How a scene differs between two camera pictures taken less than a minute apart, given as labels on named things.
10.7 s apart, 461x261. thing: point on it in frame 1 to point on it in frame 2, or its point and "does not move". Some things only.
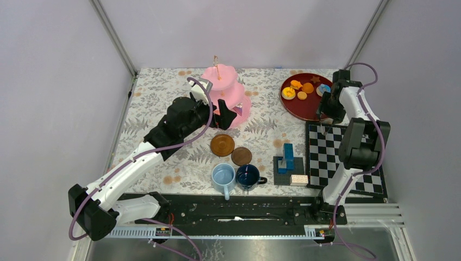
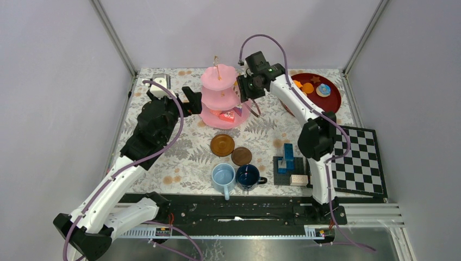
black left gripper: (215, 114) to (186, 101)
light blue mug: (223, 177) does not move
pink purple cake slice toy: (238, 108) does not move
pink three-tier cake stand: (224, 86) does not move
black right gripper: (327, 112) to (243, 88)
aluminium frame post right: (363, 40) does not move
